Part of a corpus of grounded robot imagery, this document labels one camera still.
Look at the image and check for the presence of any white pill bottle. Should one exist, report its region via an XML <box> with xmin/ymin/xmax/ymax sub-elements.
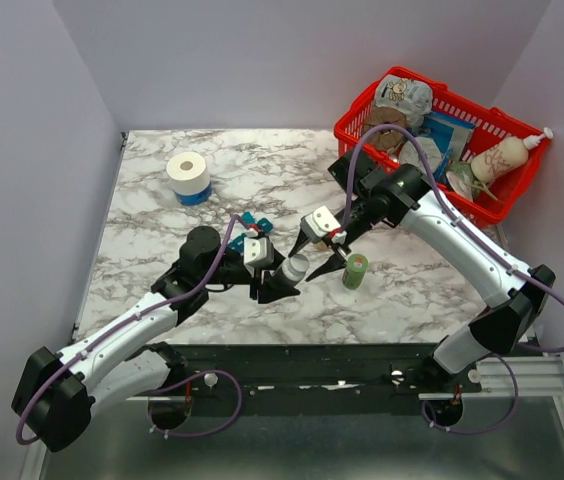
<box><xmin>278</xmin><ymin>253</ymin><xmax>310</xmax><ymax>285</ymax></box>

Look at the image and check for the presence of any teal weekly pill organizer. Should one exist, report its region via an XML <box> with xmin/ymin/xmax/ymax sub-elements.
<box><xmin>227</xmin><ymin>212</ymin><xmax>274</xmax><ymax>254</ymax></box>

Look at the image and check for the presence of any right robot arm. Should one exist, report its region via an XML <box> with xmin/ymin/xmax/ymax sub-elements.
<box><xmin>292</xmin><ymin>152</ymin><xmax>556</xmax><ymax>392</ymax></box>

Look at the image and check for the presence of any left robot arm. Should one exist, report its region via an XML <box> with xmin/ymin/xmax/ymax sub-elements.
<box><xmin>11</xmin><ymin>226</ymin><xmax>309</xmax><ymax>452</ymax></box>

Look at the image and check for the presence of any green pill bottle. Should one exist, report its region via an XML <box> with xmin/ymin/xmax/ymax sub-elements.
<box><xmin>342</xmin><ymin>254</ymin><xmax>368</xmax><ymax>290</ymax></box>

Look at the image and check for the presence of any silver wrapped roll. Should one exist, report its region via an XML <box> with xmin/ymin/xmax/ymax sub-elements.
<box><xmin>398</xmin><ymin>136</ymin><xmax>444</xmax><ymax>172</ymax></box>

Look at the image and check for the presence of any blue tape roll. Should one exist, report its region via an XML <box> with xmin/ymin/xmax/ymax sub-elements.
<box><xmin>175</xmin><ymin>184</ymin><xmax>212</xmax><ymax>206</ymax></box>

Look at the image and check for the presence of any green white pouch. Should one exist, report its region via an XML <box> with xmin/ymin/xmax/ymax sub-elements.
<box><xmin>445</xmin><ymin>162</ymin><xmax>498</xmax><ymax>202</ymax></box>

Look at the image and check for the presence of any blue packet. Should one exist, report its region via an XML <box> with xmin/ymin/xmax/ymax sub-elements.
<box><xmin>421</xmin><ymin>111</ymin><xmax>475</xmax><ymax>163</ymax></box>

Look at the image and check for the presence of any white toilet paper roll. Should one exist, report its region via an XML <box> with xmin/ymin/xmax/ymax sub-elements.
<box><xmin>166</xmin><ymin>151</ymin><xmax>211</xmax><ymax>196</ymax></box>

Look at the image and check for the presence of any printed wrapped package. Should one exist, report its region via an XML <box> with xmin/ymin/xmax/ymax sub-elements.
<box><xmin>373</xmin><ymin>75</ymin><xmax>433</xmax><ymax>127</ymax></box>

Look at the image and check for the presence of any red shopping basket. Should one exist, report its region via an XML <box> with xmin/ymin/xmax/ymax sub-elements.
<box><xmin>333</xmin><ymin>66</ymin><xmax>550</xmax><ymax>226</ymax></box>

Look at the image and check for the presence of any cream pump lotion bottle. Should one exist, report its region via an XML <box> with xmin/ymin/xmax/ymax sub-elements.
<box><xmin>470</xmin><ymin>127</ymin><xmax>554</xmax><ymax>184</ymax></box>

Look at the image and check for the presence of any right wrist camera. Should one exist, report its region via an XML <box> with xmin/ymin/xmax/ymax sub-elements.
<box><xmin>300</xmin><ymin>206</ymin><xmax>347</xmax><ymax>244</ymax></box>

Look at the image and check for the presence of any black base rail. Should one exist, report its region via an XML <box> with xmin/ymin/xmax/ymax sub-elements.
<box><xmin>64</xmin><ymin>342</ymin><xmax>546</xmax><ymax>419</ymax></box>

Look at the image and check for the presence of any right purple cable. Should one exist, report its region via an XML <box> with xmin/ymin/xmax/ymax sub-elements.
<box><xmin>336</xmin><ymin>123</ymin><xmax>564</xmax><ymax>436</ymax></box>

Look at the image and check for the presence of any purple cable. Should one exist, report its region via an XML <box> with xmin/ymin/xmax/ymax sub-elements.
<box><xmin>336</xmin><ymin>123</ymin><xmax>564</xmax><ymax>436</ymax></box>
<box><xmin>14</xmin><ymin>214</ymin><xmax>258</xmax><ymax>446</ymax></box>

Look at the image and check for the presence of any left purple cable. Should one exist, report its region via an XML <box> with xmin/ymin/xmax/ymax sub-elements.
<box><xmin>14</xmin><ymin>214</ymin><xmax>258</xmax><ymax>446</ymax></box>

